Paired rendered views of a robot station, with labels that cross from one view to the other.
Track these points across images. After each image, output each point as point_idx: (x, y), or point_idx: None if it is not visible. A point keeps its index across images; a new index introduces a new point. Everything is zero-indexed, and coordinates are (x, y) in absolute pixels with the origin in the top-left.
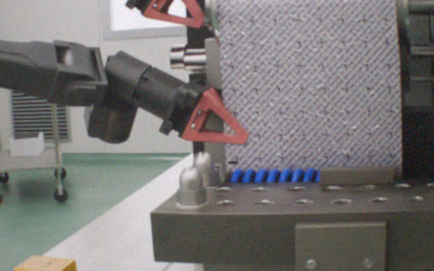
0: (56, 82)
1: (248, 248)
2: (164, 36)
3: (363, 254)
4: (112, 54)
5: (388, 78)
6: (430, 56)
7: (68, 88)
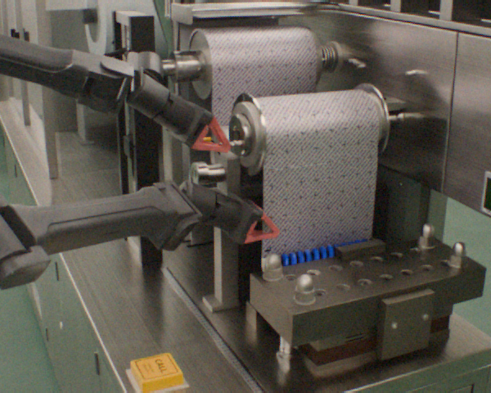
0: (173, 223)
1: (350, 322)
2: None
3: (421, 312)
4: None
5: (369, 180)
6: None
7: (181, 225)
